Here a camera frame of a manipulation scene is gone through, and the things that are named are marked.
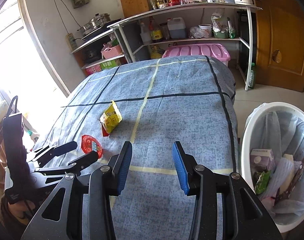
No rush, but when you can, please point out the yellow snack packet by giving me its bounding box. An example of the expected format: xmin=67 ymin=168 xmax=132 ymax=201
xmin=99 ymin=101 xmax=123 ymax=137

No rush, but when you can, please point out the white trash bin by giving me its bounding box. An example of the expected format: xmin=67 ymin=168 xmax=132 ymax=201
xmin=240 ymin=102 xmax=304 ymax=233

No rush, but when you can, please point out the green glass bottle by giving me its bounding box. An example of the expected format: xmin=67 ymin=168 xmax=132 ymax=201
xmin=249 ymin=62 xmax=256 ymax=89

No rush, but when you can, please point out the green snack packet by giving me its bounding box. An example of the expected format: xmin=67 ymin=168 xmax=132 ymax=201
xmin=253 ymin=171 xmax=271 ymax=195

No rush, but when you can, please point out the pink plastic basket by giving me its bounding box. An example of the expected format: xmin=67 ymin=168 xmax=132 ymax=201
xmin=101 ymin=44 xmax=123 ymax=59

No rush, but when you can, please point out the soy sauce bottle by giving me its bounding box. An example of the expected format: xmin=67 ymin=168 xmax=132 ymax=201
xmin=149 ymin=16 xmax=163 ymax=42

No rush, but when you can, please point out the blue checked tablecloth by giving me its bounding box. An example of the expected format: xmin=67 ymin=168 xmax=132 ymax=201
xmin=35 ymin=56 xmax=239 ymax=239

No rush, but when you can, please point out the white metal shelf rack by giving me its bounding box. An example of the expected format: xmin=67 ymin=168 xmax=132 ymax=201
xmin=72 ymin=3 xmax=258 ymax=88

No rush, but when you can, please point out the red round foil lid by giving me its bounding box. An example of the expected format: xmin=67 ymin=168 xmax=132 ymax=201
xmin=81 ymin=135 xmax=103 ymax=159

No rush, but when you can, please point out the white jerry can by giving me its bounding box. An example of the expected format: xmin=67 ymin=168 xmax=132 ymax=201
xmin=167 ymin=17 xmax=187 ymax=39

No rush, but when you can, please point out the person's left hand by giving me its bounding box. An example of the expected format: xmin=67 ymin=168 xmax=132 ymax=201
xmin=0 ymin=196 xmax=35 ymax=226

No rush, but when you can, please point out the purple milk carton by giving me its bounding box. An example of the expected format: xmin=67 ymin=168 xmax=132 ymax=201
xmin=250 ymin=149 xmax=275 ymax=175

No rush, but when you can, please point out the brown chocolate bar wrapper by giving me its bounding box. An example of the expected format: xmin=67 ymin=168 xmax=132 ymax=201
xmin=274 ymin=157 xmax=304 ymax=205

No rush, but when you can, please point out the wooden door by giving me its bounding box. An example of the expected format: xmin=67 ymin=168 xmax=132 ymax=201
xmin=256 ymin=0 xmax=304 ymax=92

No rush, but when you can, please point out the power strip on wall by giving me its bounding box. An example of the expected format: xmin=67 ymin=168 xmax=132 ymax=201
xmin=65 ymin=33 xmax=78 ymax=51

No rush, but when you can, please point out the steel pot with lid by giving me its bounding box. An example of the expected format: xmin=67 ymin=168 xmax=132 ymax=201
xmin=77 ymin=13 xmax=111 ymax=36

